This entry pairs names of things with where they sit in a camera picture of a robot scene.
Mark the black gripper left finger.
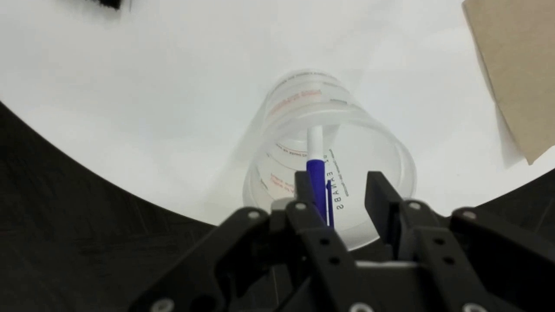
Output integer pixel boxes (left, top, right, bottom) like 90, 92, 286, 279
127, 168, 371, 312

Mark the black bristly eraser block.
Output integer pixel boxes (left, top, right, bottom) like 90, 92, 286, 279
85, 0, 127, 10

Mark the white pen with blue cap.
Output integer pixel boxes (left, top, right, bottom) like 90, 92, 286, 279
305, 123, 338, 229

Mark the brown cardboard sheet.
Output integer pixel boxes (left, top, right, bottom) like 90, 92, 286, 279
461, 0, 555, 166

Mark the clear plastic measuring cup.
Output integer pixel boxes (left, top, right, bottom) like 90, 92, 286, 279
241, 69, 418, 253

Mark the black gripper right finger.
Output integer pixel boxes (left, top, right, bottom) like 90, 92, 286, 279
364, 170, 555, 312

